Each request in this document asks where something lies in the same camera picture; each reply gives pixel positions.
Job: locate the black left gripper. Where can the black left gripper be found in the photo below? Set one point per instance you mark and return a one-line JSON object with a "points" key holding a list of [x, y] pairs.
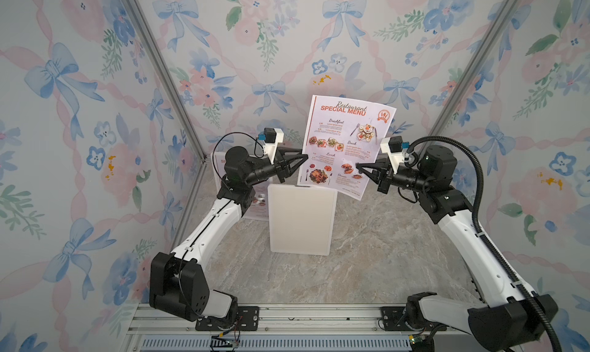
{"points": [[282, 167]]}

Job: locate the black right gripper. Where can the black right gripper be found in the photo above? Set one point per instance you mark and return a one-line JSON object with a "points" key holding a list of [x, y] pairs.
{"points": [[380, 176]]}

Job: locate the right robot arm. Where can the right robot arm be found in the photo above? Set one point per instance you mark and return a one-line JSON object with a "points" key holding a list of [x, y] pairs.
{"points": [[510, 312]]}

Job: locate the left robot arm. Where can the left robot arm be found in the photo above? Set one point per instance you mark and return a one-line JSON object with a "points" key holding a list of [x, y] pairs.
{"points": [[178, 285]]}

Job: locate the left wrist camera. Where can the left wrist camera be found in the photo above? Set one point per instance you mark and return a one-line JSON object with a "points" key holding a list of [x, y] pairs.
{"points": [[270, 139]]}

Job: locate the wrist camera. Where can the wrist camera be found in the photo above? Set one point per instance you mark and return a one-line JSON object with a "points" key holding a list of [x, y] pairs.
{"points": [[395, 148], [270, 139]]}

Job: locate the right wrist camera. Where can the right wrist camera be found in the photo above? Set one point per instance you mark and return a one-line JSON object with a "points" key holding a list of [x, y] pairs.
{"points": [[395, 148]]}

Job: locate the aluminium frame post left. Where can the aluminium frame post left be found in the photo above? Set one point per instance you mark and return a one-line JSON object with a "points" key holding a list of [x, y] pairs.
{"points": [[145, 33]]}

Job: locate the aluminium frame post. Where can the aluminium frame post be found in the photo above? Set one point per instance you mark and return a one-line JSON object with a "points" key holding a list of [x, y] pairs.
{"points": [[492, 35], [145, 33]]}

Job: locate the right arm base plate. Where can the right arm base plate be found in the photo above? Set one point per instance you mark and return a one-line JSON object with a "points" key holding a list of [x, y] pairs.
{"points": [[398, 318]]}

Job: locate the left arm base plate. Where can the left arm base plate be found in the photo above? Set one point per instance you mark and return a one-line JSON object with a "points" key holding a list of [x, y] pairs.
{"points": [[239, 318]]}

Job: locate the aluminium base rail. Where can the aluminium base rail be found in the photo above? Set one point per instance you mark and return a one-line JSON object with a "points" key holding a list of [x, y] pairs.
{"points": [[291, 327]]}

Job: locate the aluminium frame post right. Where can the aluminium frame post right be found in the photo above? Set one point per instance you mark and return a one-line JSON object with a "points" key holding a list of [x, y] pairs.
{"points": [[492, 35]]}

